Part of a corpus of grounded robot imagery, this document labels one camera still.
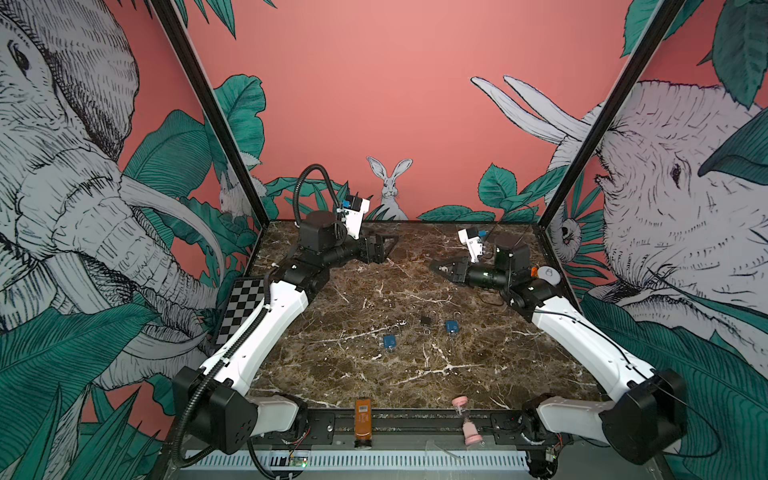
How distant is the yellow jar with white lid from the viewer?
994mm

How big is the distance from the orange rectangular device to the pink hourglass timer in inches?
8.9

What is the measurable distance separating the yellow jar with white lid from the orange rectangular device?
2.31ft

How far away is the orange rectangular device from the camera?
715 millimetres

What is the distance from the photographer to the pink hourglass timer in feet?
2.38

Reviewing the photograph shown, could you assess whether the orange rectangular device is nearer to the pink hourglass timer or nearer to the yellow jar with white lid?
the pink hourglass timer

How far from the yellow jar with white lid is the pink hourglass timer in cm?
49

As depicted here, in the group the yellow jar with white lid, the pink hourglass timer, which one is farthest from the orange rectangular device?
the yellow jar with white lid
